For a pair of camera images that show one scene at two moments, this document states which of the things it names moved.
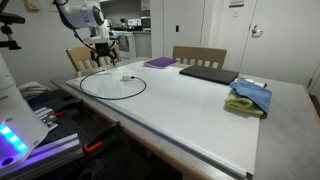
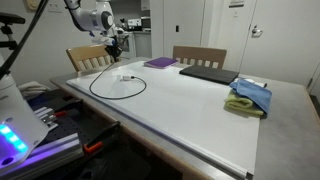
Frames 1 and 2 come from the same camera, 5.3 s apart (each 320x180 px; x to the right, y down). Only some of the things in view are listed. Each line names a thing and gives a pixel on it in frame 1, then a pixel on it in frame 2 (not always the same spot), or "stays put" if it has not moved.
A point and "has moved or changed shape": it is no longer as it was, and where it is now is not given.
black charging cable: (133, 77) has moved or changed shape
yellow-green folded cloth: (242, 106) stays put
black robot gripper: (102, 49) -> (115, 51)
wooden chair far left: (212, 57) stays put
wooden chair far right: (84, 59) stays put
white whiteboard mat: (187, 107) stays put
